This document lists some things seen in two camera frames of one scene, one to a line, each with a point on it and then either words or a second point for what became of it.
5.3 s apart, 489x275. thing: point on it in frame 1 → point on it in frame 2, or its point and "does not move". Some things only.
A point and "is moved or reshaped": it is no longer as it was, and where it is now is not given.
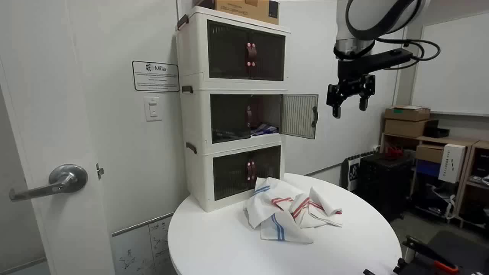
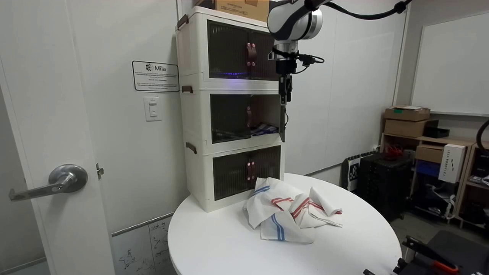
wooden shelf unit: x=449 y=176 does not move
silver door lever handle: x=64 y=179 does not move
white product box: x=451 y=162 does not move
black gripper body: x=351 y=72 → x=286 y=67
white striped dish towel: x=278 y=212 does not move
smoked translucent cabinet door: x=299 y=115 is moved or reshaped
